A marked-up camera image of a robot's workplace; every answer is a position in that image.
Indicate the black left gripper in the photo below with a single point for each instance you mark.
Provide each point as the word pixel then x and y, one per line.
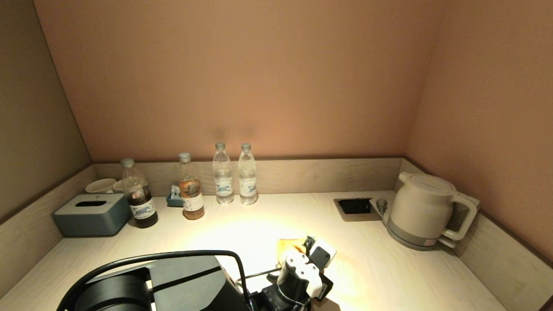
pixel 291 289

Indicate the orange microfibre cloth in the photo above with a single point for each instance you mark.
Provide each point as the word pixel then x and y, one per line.
pixel 287 246

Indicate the recessed black power socket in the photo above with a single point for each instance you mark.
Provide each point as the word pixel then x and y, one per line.
pixel 355 207

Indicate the clear water bottle blue label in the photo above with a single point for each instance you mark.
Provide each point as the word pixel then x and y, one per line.
pixel 223 181
pixel 247 181

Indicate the grey kettle base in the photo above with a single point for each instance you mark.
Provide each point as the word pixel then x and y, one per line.
pixel 407 244

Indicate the plastic bottle amber liquid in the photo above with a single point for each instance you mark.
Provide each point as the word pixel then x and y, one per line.
pixel 192 201

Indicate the small blue sachet tray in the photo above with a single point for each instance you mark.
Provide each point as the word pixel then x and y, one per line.
pixel 173 203

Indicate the white tea sachets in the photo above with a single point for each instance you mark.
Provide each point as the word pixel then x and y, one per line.
pixel 175 192

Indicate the white electric kettle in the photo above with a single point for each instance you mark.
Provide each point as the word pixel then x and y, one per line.
pixel 422 207

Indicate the plastic bottle dark liquid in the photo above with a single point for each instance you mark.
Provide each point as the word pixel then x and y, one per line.
pixel 144 209

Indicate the white ceramic cup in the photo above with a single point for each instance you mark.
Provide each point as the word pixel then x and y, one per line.
pixel 100 186
pixel 119 187

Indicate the blue-grey tissue box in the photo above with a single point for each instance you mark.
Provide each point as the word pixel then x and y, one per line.
pixel 90 218

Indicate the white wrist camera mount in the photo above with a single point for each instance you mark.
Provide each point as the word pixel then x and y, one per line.
pixel 298 265

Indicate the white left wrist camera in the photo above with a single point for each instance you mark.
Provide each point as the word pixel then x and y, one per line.
pixel 322 255

